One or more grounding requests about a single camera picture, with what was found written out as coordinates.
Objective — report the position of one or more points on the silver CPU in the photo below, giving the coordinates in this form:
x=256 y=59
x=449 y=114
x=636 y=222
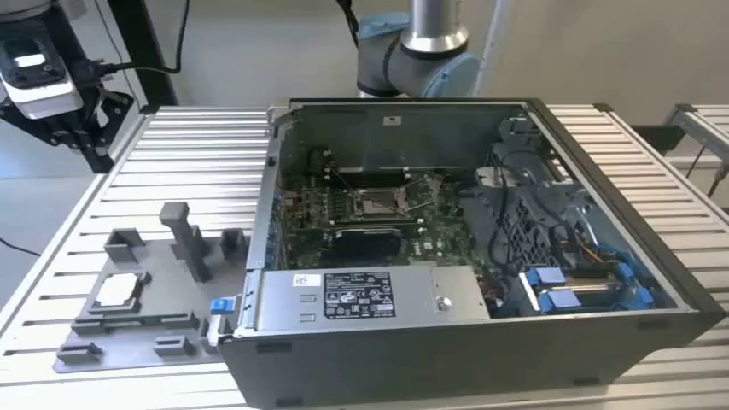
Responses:
x=119 y=291

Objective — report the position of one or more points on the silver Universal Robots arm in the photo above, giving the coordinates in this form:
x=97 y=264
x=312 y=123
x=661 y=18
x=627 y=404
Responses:
x=433 y=25

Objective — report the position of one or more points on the black RAM slot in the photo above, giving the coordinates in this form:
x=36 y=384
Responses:
x=367 y=169

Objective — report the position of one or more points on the CPU socket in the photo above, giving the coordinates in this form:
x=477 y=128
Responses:
x=379 y=204

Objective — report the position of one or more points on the metal locking lever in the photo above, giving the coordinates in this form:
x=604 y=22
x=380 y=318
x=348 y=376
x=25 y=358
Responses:
x=424 y=201
x=344 y=179

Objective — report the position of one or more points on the grey parts rack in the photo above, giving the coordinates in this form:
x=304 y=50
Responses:
x=165 y=299

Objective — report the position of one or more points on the hard disk in blue carrier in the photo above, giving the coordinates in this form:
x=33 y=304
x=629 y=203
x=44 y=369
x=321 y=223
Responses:
x=219 y=306

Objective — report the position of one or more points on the silver power supply with label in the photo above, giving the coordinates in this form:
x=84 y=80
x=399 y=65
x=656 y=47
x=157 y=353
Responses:
x=284 y=307

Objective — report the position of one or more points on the green motherboard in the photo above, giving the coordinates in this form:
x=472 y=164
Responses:
x=444 y=222

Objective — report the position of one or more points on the black perforated disk cage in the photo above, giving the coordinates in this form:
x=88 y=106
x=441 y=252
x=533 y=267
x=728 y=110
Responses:
x=529 y=230

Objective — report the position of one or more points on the blue disk carrier in bay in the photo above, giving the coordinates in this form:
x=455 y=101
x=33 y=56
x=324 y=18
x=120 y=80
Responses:
x=549 y=275
x=561 y=299

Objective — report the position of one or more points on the metal slat side table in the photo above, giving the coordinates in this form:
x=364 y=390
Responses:
x=707 y=124

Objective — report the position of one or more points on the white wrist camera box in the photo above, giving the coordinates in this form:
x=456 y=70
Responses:
x=40 y=98

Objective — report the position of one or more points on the black frame post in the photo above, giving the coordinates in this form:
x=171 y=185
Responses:
x=145 y=51

